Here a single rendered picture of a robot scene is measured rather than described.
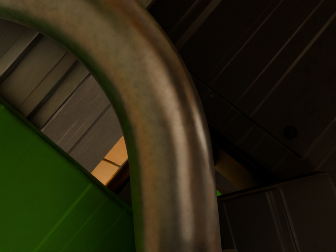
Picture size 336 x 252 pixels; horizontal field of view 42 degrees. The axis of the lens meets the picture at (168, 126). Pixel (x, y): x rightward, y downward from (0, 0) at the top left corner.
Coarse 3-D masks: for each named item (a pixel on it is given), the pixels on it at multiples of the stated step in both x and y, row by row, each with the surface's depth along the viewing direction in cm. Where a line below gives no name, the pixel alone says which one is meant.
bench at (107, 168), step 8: (120, 144) 97; (112, 152) 96; (120, 152) 100; (104, 160) 96; (112, 160) 99; (120, 160) 104; (96, 168) 95; (104, 168) 99; (112, 168) 103; (96, 176) 98; (104, 176) 102; (104, 184) 106
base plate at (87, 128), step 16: (80, 96) 63; (96, 96) 67; (64, 112) 63; (80, 112) 67; (96, 112) 71; (112, 112) 76; (48, 128) 62; (64, 128) 66; (80, 128) 70; (96, 128) 75; (112, 128) 81; (64, 144) 70; (80, 144) 74; (96, 144) 80; (112, 144) 87; (80, 160) 79; (96, 160) 85
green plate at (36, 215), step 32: (0, 128) 17; (32, 128) 18; (0, 160) 17; (32, 160) 17; (64, 160) 17; (0, 192) 17; (32, 192) 17; (64, 192) 17; (96, 192) 17; (0, 224) 17; (32, 224) 17; (64, 224) 17; (96, 224) 17; (128, 224) 17
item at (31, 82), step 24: (144, 0) 20; (0, 24) 20; (0, 48) 20; (24, 48) 19; (48, 48) 20; (0, 72) 19; (24, 72) 20; (48, 72) 20; (72, 72) 20; (0, 96) 20; (24, 96) 20; (48, 96) 19; (72, 96) 20; (48, 120) 20
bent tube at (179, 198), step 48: (0, 0) 15; (48, 0) 14; (96, 0) 14; (96, 48) 14; (144, 48) 14; (144, 96) 14; (192, 96) 15; (144, 144) 14; (192, 144) 14; (144, 192) 14; (192, 192) 14; (144, 240) 14; (192, 240) 14
